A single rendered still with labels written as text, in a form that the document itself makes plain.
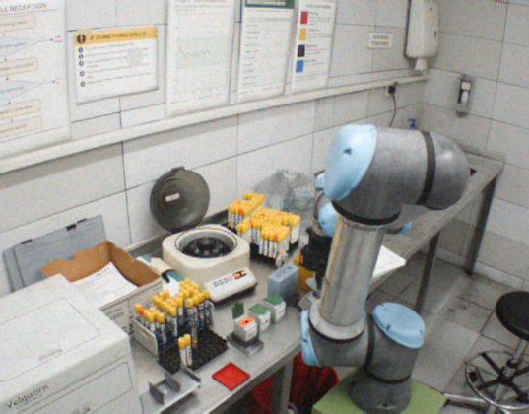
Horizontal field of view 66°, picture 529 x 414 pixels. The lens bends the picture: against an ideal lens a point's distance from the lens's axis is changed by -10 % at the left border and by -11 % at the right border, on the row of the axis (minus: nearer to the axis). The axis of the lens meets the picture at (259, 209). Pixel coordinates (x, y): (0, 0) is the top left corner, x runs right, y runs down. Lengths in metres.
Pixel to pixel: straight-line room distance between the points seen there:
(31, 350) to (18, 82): 0.70
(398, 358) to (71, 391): 0.63
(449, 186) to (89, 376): 0.67
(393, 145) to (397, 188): 0.06
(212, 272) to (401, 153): 0.84
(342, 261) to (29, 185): 0.90
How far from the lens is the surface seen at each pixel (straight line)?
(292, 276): 1.37
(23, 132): 1.30
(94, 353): 0.82
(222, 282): 1.39
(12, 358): 0.84
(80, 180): 1.42
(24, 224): 1.38
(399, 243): 1.82
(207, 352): 1.19
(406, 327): 0.96
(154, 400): 1.06
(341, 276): 0.80
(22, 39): 1.25
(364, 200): 0.68
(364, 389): 1.05
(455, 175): 0.70
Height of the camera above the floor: 1.71
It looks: 25 degrees down
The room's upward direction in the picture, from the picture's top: 2 degrees clockwise
